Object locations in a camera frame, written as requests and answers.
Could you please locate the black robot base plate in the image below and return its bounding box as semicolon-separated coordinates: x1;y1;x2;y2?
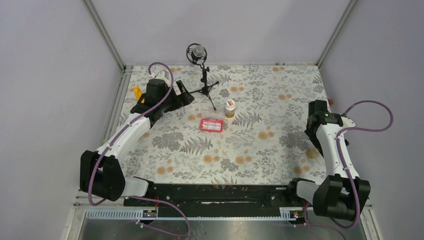
143;182;305;207

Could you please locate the red pill organizer box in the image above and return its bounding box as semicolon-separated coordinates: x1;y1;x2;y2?
199;109;225;133

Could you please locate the black microphone tripod stand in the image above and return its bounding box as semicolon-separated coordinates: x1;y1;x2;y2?
189;66;220;111

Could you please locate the grey microphone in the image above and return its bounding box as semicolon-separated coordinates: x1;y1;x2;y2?
186;43;208;66

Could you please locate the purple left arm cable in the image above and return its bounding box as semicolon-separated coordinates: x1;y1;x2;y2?
87;61;191;238

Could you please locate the yellow lego block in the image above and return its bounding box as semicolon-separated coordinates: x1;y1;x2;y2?
133;86;144;103

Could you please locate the white pill bottle orange label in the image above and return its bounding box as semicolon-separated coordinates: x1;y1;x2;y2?
224;99;236;118

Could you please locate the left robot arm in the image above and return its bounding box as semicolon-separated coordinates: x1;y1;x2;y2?
79;78;194;206

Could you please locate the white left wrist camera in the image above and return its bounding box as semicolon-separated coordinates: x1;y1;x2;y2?
154;69;172;86

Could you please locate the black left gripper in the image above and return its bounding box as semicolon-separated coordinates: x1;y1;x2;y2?
159;80;194;113

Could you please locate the floral patterned mat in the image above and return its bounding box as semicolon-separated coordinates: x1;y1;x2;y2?
120;65;327;185

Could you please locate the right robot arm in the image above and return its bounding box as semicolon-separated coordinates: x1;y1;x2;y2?
286;100;371;223

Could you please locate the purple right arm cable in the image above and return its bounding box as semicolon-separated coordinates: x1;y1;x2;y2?
303;99;394;240

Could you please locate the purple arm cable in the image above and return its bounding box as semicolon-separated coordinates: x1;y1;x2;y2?
87;61;191;238
303;99;394;240

